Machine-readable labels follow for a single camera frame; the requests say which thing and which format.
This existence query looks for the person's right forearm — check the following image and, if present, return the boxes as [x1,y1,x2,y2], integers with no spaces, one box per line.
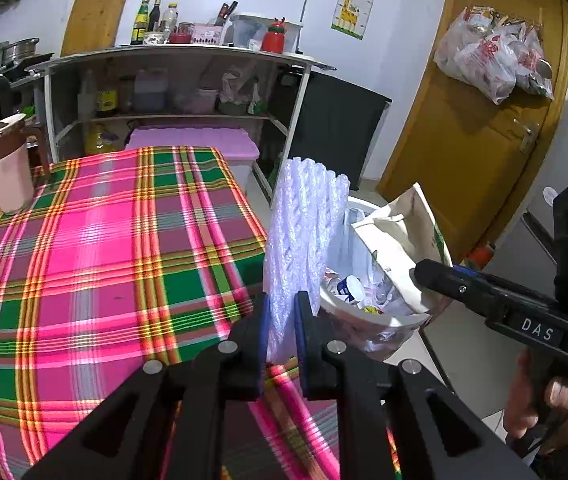
[506,420,568,480]

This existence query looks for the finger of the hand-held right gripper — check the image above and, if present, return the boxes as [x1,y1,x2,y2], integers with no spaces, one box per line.
[451,263,555,308]
[410,258,498,318]

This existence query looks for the pink lidded storage box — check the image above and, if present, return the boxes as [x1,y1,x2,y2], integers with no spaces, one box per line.
[125,126,261,196]

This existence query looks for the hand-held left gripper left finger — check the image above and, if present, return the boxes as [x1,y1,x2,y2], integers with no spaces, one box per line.
[21,291,272,480]

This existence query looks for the white kitchen shelf unit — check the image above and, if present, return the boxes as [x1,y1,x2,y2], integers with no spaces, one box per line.
[26,44,337,201]

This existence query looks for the white round trash bin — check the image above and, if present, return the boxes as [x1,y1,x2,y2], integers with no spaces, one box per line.
[316,195,457,361]

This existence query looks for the white plastic bottle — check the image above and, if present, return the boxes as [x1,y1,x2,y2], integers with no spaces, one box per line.
[78,72,97,121]

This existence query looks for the translucent food container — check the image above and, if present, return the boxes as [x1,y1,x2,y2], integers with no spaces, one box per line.
[174,87,219,115]

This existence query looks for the crumpled plastic bag on shelf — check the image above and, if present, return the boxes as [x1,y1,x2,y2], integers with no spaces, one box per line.
[219,65,267,116]

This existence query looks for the pink patterned box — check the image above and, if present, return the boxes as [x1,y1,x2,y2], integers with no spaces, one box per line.
[191,22,225,46]

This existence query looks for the clear plastic storage box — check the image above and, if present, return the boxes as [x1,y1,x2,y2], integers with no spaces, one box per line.
[229,12,305,55]

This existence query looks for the knives in holder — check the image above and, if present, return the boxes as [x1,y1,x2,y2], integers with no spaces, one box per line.
[213,0,239,28]

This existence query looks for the pink green plaid tablecloth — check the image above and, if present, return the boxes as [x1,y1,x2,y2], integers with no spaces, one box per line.
[0,146,399,480]

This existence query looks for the hanging plastic bags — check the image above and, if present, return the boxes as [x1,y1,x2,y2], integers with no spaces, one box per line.
[432,5,555,106]

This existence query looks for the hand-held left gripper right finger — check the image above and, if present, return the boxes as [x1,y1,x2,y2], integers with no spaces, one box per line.
[294,290,539,480]

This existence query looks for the dark liquid plastic jug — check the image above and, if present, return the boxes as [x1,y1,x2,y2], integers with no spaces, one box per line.
[133,69,171,113]

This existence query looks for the orange container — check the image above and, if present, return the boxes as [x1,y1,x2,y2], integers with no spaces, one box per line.
[466,242,495,268]

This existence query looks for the red bottle with antlers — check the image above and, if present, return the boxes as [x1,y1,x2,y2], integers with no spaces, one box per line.
[261,16,289,54]

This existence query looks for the translucent plastic bin liner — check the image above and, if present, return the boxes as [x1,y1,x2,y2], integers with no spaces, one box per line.
[321,197,432,361]

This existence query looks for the green glass bottle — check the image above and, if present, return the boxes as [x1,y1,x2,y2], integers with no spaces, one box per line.
[130,0,151,46]

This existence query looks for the clear plastic bottle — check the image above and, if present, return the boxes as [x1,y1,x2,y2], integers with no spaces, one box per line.
[159,2,179,36]

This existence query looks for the pink brown lidded jug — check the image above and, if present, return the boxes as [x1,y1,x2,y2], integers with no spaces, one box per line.
[0,113,51,214]

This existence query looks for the person's right hand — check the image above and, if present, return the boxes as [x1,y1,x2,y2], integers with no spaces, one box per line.
[502,345,568,456]

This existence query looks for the yellow label oil bottle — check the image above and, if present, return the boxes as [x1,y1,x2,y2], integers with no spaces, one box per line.
[95,72,119,118]

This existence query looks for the yellow plastic bottle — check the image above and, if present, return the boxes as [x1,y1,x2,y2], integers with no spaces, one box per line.
[84,122,120,156]

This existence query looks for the giraffe wall poster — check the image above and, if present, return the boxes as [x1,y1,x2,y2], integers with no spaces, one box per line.
[331,0,385,41]

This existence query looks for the metal door handle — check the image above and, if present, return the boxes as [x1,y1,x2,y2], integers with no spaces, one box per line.
[512,119,540,156]

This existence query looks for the wooden cutting board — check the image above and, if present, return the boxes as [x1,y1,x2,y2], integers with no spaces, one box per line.
[60,0,135,57]

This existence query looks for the wooden door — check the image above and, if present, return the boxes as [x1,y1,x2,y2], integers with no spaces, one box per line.
[376,0,568,261]

